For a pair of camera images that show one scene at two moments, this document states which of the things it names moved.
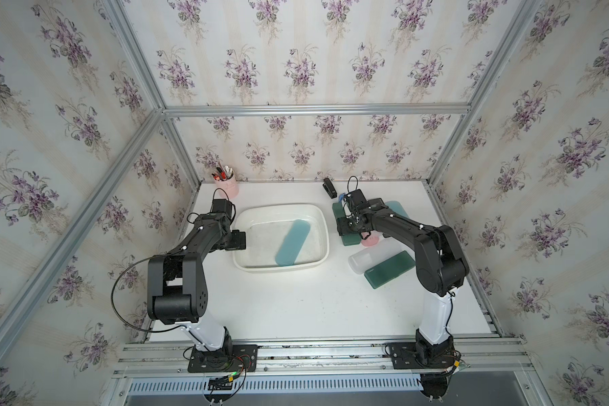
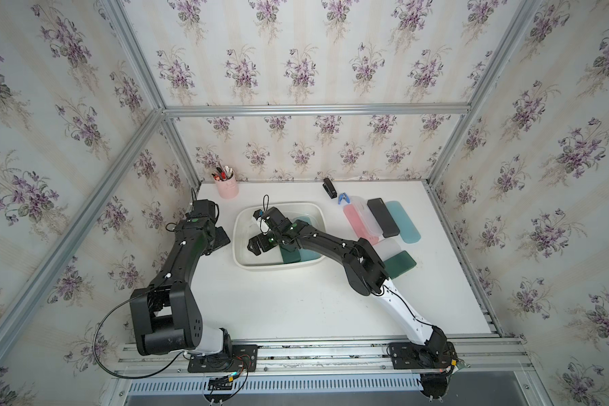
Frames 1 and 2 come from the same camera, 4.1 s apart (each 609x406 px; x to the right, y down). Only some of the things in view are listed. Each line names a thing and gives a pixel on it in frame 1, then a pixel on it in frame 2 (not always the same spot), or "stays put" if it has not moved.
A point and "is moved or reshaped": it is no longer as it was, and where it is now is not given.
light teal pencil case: x=293 y=243 is moved or reshaped
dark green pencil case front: x=389 y=269 stays put
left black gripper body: x=234 y=241 → x=218 y=238
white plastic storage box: x=266 y=226 stays put
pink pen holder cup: x=230 y=186 stays put
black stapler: x=329 y=188 stays put
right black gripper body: x=346 y=225 → x=264 y=241
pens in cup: x=223 y=175 stays put
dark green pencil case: x=347 y=239 → x=290 y=256
